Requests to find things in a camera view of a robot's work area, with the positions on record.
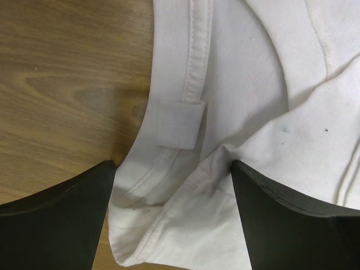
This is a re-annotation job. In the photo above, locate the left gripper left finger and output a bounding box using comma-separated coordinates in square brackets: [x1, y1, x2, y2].
[1, 160, 116, 269]

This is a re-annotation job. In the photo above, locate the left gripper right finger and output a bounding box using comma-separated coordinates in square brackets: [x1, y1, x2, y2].
[231, 160, 359, 269]

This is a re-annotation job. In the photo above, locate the white t shirt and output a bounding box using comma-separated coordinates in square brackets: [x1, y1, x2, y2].
[109, 1, 359, 269]

